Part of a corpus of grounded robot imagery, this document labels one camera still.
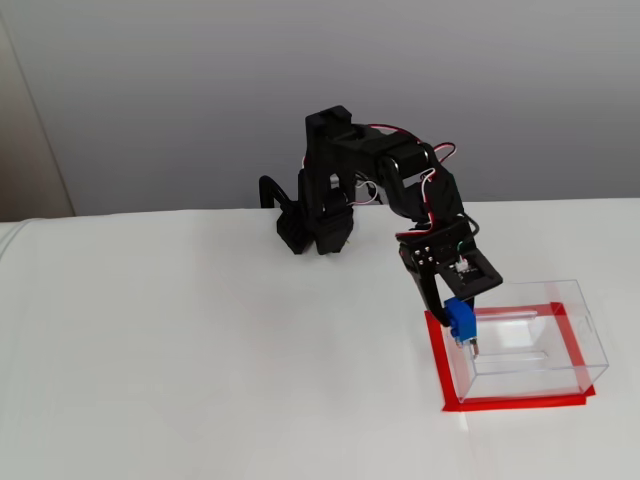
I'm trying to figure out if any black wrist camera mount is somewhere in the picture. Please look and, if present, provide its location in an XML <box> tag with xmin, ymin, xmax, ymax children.
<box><xmin>437</xmin><ymin>247</ymin><xmax>503</xmax><ymax>302</ymax></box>

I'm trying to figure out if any black table clamp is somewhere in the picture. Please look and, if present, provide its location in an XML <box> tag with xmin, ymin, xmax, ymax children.
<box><xmin>258</xmin><ymin>174</ymin><xmax>301</xmax><ymax>212</ymax></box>

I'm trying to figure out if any red base servo cable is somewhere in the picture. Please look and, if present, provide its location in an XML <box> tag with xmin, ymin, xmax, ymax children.
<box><xmin>353</xmin><ymin>179</ymin><xmax>380</xmax><ymax>207</ymax></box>

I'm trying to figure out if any transparent plastic box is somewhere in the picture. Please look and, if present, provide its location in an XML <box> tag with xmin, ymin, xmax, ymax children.
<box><xmin>446</xmin><ymin>279</ymin><xmax>610</xmax><ymax>404</ymax></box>

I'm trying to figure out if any blue lego brick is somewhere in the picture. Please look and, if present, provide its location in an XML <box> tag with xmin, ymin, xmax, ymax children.
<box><xmin>443</xmin><ymin>297</ymin><xmax>478</xmax><ymax>347</ymax></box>

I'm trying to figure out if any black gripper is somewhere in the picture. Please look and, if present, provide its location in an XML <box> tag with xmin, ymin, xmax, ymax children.
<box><xmin>397</xmin><ymin>218</ymin><xmax>477</xmax><ymax>327</ymax></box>

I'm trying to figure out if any red white gripper servo cable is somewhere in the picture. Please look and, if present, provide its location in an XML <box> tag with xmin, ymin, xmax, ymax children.
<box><xmin>395</xmin><ymin>168</ymin><xmax>438</xmax><ymax>241</ymax></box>

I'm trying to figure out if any red white elbow servo cable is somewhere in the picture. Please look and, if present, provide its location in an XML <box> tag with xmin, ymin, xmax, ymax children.
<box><xmin>369</xmin><ymin>122</ymin><xmax>459</xmax><ymax>165</ymax></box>

